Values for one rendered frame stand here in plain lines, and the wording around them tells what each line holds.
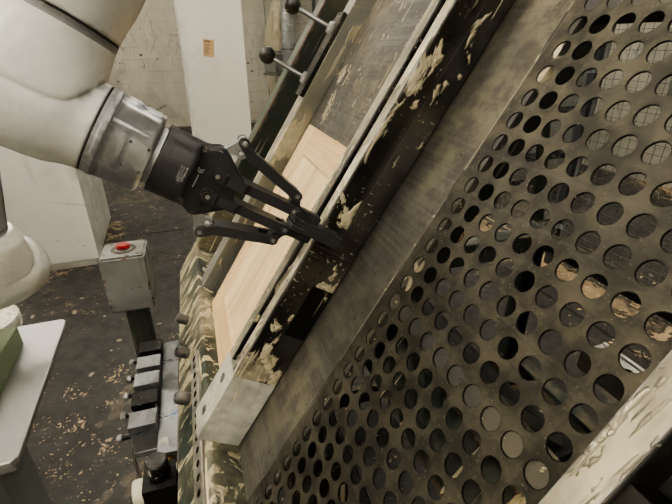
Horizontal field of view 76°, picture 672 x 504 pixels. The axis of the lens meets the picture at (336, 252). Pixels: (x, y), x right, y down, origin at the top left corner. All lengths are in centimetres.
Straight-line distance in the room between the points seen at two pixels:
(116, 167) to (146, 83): 865
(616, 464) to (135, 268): 123
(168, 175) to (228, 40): 428
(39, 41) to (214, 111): 431
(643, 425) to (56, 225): 343
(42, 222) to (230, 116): 214
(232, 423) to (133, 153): 44
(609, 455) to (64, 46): 48
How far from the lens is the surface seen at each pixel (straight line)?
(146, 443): 106
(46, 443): 224
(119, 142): 46
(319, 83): 105
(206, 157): 49
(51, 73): 46
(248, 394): 69
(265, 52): 108
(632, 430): 26
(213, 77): 471
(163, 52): 909
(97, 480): 202
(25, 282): 126
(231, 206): 50
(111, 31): 48
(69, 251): 357
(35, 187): 344
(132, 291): 137
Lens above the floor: 146
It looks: 26 degrees down
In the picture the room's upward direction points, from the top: straight up
